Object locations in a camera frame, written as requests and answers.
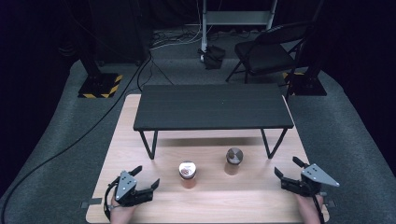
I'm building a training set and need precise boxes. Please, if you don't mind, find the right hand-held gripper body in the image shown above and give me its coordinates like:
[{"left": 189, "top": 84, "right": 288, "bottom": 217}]
[{"left": 280, "top": 163, "right": 341, "bottom": 198}]

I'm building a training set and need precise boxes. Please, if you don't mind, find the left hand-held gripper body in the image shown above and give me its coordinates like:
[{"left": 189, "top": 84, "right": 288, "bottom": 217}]
[{"left": 107, "top": 170, "right": 155, "bottom": 208}]

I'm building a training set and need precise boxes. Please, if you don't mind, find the red spice jar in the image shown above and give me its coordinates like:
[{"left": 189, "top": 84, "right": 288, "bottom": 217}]
[{"left": 177, "top": 160, "right": 198, "bottom": 189}]

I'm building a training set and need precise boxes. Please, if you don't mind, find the brown spice jar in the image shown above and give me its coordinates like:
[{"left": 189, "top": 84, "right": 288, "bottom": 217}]
[{"left": 223, "top": 147, "right": 245, "bottom": 176}]

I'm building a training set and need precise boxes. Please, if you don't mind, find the black shelf with metal legs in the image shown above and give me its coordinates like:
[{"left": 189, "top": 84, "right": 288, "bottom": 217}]
[{"left": 133, "top": 83, "right": 295, "bottom": 161}]

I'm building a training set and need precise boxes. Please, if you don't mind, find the person's left hand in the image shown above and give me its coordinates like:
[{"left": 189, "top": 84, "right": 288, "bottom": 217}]
[{"left": 109, "top": 197, "right": 138, "bottom": 224}]

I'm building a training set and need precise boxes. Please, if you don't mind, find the person's right hand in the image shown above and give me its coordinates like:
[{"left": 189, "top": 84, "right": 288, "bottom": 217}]
[{"left": 294, "top": 192, "right": 325, "bottom": 224}]

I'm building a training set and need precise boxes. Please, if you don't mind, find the black yellow striped stand base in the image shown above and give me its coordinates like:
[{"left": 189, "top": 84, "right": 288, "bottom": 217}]
[{"left": 78, "top": 55, "right": 123, "bottom": 100}]

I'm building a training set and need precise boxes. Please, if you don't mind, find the black folding chair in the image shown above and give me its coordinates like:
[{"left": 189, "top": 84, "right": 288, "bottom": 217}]
[{"left": 225, "top": 20, "right": 316, "bottom": 86}]

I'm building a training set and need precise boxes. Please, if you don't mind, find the black bag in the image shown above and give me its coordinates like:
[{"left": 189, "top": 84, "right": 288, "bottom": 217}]
[{"left": 198, "top": 45, "right": 226, "bottom": 70}]

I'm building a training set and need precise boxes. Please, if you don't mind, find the grey metal stand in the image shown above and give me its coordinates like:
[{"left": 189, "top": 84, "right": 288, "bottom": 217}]
[{"left": 200, "top": 0, "right": 278, "bottom": 62}]

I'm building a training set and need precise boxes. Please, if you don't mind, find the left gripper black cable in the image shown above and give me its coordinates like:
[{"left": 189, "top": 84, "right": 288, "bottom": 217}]
[{"left": 103, "top": 175, "right": 123, "bottom": 222}]

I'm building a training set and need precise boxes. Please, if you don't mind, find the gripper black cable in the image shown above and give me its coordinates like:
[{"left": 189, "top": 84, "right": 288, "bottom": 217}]
[
  {"left": 307, "top": 183, "right": 327, "bottom": 224},
  {"left": 103, "top": 175, "right": 123, "bottom": 222}
]

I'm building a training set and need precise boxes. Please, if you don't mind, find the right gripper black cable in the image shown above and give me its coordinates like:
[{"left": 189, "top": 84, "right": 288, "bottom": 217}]
[{"left": 307, "top": 183, "right": 327, "bottom": 224}]

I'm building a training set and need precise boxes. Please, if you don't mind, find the long black floor cable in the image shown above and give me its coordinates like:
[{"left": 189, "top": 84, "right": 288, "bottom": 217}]
[{"left": 0, "top": 50, "right": 154, "bottom": 224}]

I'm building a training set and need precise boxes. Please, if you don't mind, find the bundle of floor cables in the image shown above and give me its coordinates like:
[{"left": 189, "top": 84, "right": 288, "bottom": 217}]
[{"left": 150, "top": 27, "right": 204, "bottom": 50}]

